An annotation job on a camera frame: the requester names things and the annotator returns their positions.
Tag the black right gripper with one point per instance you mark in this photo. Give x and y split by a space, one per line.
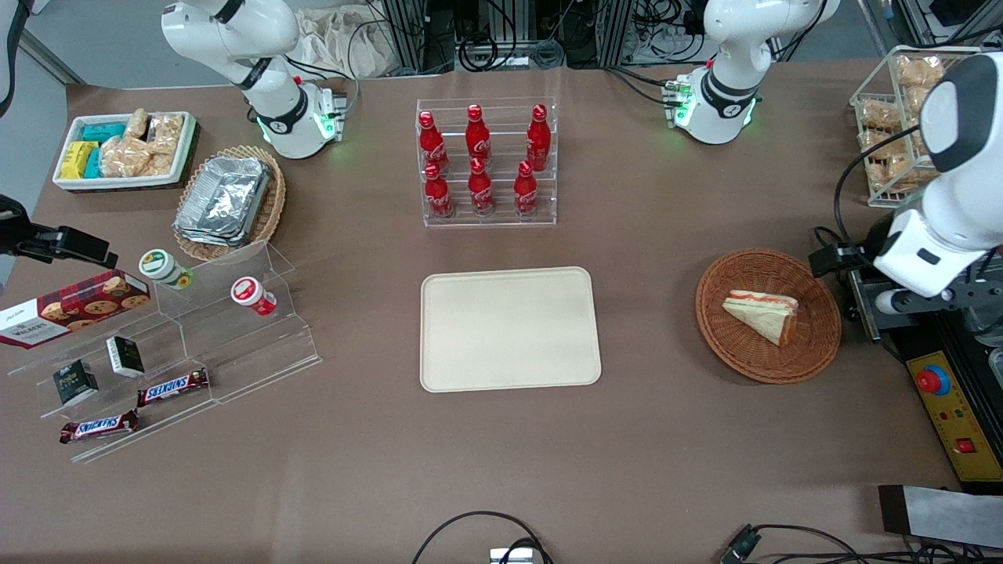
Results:
23 237

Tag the triangular sandwich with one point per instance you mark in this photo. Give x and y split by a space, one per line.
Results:
764 313

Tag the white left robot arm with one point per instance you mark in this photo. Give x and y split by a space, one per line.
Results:
729 78

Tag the round brown wicker basket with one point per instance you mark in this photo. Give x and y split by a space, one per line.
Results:
733 345

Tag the oval wicker basket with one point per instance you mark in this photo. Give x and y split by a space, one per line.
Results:
270 211

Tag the beige plastic tray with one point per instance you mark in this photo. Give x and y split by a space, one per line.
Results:
509 329

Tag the white rectangular bin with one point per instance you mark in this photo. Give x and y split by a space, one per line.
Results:
66 182

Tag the red cookie box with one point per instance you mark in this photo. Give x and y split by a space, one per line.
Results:
70 309

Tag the green lid yogurt cup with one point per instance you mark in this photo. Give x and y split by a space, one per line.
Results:
163 268

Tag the yellow snack pack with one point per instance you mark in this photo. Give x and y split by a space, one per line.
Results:
77 160

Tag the crumbly snack in clear bag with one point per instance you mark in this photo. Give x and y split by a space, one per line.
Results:
893 174
918 70
125 157
915 100
878 143
166 133
136 124
879 115

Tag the teal snack pack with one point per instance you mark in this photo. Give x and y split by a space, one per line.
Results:
103 131

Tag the small black box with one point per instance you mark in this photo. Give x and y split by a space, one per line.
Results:
75 382
125 356

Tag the stack of foil trays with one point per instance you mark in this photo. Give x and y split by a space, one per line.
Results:
223 200

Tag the red emergency stop button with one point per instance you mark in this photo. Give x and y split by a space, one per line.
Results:
932 381

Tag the brown chocolate bar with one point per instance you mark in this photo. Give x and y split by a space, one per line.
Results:
98 427
172 387

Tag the red lid yogurt cup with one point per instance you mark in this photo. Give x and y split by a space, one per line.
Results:
252 295

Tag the clear acrylic stepped shelf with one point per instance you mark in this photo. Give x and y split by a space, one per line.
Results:
251 352

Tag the black machine with yellow panel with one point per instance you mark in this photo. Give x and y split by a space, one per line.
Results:
952 423

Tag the grey and black flat panel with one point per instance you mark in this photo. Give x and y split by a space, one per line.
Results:
940 515

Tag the red cola bottle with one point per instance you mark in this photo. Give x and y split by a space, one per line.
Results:
526 194
432 145
478 137
439 196
480 192
538 141

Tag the beige cloth bag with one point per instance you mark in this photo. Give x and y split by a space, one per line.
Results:
345 43

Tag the clear acrylic bottle rack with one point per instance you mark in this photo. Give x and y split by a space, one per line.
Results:
501 223

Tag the small silver device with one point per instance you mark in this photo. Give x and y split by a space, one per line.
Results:
509 556

